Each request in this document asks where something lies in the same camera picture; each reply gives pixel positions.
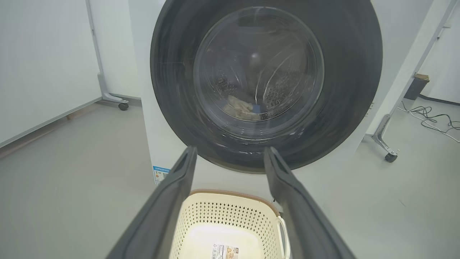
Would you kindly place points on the blue energy label sticker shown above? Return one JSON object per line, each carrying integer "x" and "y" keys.
{"x": 160, "y": 174}

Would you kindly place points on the white front-load washing machine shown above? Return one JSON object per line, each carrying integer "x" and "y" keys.
{"x": 147, "y": 108}

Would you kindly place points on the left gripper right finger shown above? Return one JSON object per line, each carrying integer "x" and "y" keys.
{"x": 305, "y": 219}

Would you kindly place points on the round washing machine door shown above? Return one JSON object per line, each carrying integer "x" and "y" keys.
{"x": 172, "y": 72}

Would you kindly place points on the cream perforated laundry basket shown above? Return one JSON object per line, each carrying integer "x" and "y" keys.
{"x": 222, "y": 212}

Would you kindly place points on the white barcode basket label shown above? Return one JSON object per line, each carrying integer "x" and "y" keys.
{"x": 224, "y": 251}

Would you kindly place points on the pale yellow bear print garment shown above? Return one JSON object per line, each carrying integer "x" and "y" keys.
{"x": 237, "y": 107}

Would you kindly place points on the perforated steel washing machine drum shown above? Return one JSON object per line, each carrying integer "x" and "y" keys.
{"x": 280, "y": 90}

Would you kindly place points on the grey partition stand with caster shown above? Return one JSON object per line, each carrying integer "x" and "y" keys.
{"x": 382, "y": 136}
{"x": 102, "y": 82}

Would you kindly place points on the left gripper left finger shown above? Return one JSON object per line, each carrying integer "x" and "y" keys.
{"x": 161, "y": 216}

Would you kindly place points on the pale yellow blue trimmed garment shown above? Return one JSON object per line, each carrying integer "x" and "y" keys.
{"x": 258, "y": 109}

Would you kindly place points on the dark grey waste bin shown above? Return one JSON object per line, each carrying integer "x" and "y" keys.
{"x": 416, "y": 88}

